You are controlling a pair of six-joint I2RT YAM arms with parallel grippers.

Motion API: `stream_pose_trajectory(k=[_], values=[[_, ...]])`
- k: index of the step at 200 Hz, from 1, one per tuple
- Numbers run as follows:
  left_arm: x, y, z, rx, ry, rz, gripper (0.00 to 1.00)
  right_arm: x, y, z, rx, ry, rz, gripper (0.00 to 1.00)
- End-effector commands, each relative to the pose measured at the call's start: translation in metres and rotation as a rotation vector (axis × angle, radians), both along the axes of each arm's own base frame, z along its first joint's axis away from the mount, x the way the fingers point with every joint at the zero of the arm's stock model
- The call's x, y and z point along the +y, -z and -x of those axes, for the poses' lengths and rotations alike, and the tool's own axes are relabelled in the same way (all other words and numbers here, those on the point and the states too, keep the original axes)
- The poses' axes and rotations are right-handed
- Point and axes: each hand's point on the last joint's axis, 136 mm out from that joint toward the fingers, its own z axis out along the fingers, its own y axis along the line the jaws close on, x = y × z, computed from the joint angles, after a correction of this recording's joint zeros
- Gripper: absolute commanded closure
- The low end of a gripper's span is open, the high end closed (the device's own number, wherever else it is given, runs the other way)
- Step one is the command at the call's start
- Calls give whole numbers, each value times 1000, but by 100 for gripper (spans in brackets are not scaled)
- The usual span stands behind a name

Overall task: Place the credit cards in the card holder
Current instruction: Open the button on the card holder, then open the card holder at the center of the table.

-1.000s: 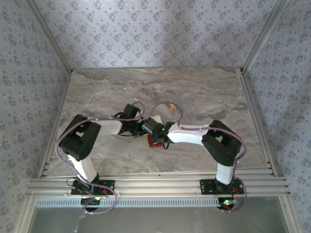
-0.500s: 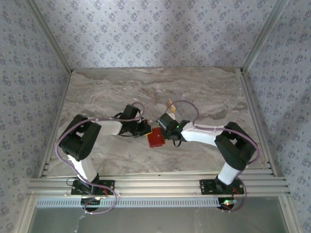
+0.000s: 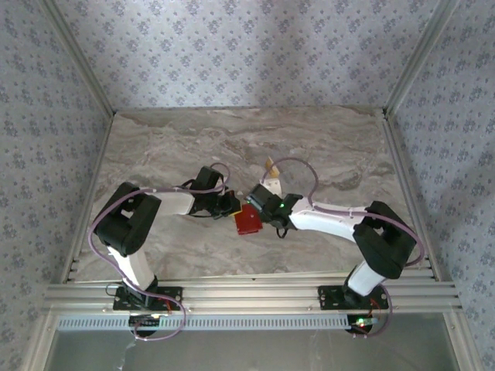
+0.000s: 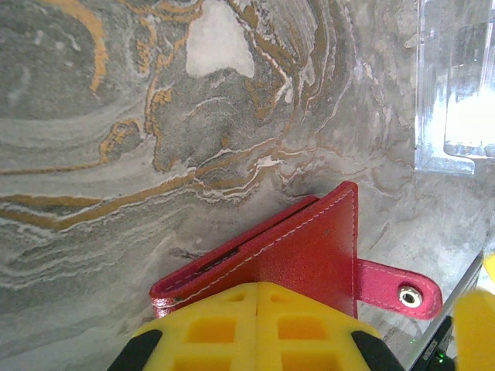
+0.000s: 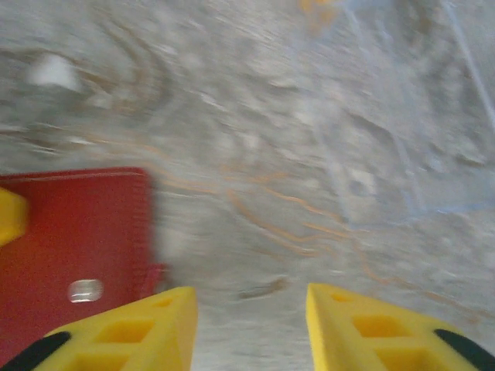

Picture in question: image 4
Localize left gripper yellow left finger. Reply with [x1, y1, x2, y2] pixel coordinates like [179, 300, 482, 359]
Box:
[107, 281, 258, 371]

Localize clear acrylic card stand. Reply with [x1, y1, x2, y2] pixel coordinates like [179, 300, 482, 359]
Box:
[413, 0, 495, 177]

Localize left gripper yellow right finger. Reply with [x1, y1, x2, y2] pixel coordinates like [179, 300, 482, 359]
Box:
[257, 281, 405, 371]

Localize shiny credit card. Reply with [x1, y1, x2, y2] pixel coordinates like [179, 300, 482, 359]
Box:
[408, 250, 486, 371]

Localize red leather card holder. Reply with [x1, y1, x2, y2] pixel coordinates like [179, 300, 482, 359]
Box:
[148, 180, 444, 322]

